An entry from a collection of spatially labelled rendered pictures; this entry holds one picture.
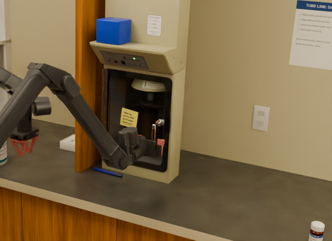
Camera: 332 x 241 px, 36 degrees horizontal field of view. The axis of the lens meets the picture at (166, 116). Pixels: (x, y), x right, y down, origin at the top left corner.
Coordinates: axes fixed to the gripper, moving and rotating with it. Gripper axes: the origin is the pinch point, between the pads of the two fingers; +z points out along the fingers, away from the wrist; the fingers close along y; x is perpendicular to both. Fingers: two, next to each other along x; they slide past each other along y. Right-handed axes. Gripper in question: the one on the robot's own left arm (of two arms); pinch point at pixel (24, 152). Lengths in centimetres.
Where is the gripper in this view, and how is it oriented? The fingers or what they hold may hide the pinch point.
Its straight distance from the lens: 204.4
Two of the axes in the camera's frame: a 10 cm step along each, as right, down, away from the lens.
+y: 4.0, -2.5, 8.8
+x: -9.1, -1.8, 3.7
